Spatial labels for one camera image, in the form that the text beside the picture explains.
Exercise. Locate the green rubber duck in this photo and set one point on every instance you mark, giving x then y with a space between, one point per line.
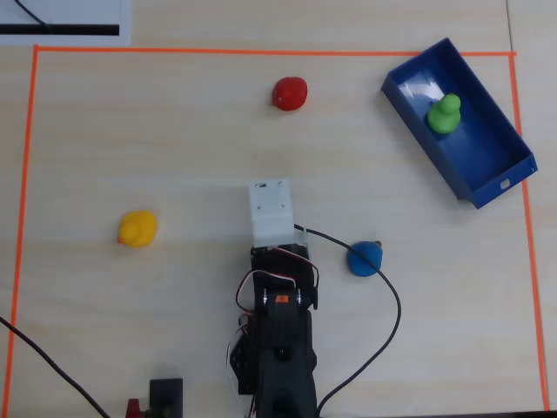
444 117

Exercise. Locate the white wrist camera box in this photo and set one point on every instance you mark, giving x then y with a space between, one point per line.
270 206

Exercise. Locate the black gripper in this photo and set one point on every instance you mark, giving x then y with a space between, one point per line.
278 253

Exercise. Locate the red rubber duck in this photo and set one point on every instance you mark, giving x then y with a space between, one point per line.
290 93

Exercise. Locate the red clamp knob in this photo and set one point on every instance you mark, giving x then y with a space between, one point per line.
134 409

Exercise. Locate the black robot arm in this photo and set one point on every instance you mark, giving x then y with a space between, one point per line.
285 348

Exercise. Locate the yellow rubber duck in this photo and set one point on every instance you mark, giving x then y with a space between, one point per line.
138 229

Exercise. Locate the black camera stand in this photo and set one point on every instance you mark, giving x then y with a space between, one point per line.
166 394

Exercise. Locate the orange tape border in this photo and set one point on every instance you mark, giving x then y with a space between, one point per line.
261 51

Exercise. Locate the blue rubber duck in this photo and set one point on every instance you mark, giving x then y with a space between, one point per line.
364 260

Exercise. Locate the white paper with black bar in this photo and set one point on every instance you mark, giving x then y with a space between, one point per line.
78 13

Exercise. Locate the blue plastic box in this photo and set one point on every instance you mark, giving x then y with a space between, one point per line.
483 148

